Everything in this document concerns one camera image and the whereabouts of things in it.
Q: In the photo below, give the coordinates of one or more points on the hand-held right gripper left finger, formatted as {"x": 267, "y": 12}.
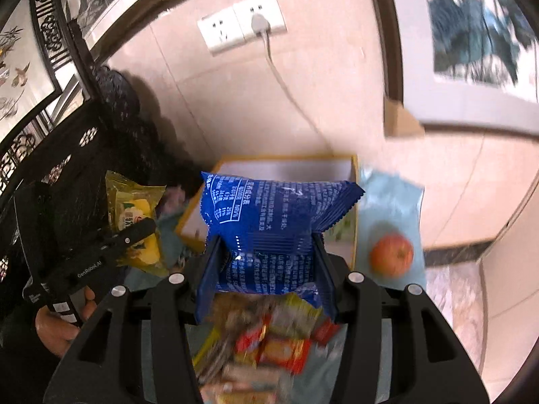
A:
{"x": 208, "y": 280}

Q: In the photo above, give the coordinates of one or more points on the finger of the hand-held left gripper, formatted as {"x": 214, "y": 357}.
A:
{"x": 132, "y": 235}

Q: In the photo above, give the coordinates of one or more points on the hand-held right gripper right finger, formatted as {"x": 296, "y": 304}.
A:
{"x": 328, "y": 280}

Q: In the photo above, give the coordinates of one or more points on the yellow snack packet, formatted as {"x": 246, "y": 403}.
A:
{"x": 134, "y": 206}

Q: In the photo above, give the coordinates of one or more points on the blue snack packet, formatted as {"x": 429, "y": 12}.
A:
{"x": 269, "y": 219}

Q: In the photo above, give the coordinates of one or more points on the yellow cardboard box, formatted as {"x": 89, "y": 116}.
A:
{"x": 294, "y": 170}

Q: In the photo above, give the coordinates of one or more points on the person's left hand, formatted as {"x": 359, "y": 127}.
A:
{"x": 54, "y": 332}

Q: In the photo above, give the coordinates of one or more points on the red apple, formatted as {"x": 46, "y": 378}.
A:
{"x": 391, "y": 256}

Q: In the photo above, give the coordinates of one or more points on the pile of mixed snack packets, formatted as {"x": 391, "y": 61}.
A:
{"x": 278, "y": 345}

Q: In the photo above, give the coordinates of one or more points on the dark carved wooden furniture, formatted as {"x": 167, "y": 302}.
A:
{"x": 63, "y": 143}

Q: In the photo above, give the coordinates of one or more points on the black cloth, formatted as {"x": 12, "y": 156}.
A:
{"x": 139, "y": 134}

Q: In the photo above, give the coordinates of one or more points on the teal printed cloth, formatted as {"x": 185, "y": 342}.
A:
{"x": 396, "y": 202}

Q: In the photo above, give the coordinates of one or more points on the bird painting panel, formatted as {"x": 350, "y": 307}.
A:
{"x": 21, "y": 71}

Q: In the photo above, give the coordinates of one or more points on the white power plug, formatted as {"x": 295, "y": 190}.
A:
{"x": 259, "y": 24}

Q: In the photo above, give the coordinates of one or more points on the framed teal painting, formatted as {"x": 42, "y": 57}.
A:
{"x": 471, "y": 29}

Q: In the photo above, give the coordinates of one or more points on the white wall socket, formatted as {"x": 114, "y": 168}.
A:
{"x": 269, "y": 8}
{"x": 221, "y": 31}

